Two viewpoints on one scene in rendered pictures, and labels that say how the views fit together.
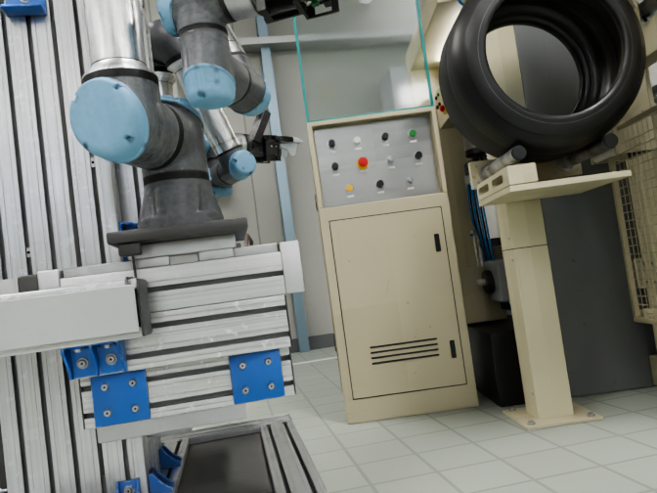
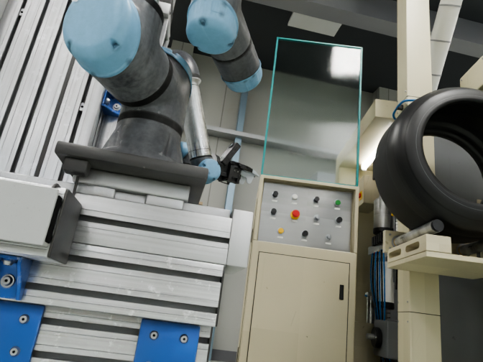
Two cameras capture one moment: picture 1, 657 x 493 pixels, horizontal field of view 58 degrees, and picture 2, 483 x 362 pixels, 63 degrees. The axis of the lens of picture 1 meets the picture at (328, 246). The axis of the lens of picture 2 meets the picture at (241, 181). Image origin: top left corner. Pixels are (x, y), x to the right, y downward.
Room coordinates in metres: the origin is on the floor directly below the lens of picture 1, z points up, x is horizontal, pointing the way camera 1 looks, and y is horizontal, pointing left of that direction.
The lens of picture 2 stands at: (0.40, 0.06, 0.51)
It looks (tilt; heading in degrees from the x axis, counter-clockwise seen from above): 19 degrees up; 2
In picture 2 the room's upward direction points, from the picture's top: 8 degrees clockwise
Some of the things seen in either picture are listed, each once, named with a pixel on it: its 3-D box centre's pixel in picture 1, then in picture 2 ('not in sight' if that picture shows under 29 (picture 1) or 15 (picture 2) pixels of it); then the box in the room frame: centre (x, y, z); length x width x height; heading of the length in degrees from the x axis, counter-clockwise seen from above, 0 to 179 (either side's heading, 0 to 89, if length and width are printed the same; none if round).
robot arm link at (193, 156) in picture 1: (169, 139); (156, 92); (1.04, 0.26, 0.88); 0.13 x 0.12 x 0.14; 164
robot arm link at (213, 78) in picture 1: (212, 71); (218, 18); (0.90, 0.14, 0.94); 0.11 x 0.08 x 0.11; 164
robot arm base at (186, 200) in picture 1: (179, 203); (145, 151); (1.05, 0.26, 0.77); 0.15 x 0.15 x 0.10
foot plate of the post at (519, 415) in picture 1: (549, 413); not in sight; (2.19, -0.72, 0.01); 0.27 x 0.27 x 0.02; 1
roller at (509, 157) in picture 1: (502, 163); (415, 234); (1.92, -0.60, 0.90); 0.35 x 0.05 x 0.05; 1
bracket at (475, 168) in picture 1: (525, 168); (429, 247); (2.11, -0.74, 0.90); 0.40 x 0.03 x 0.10; 91
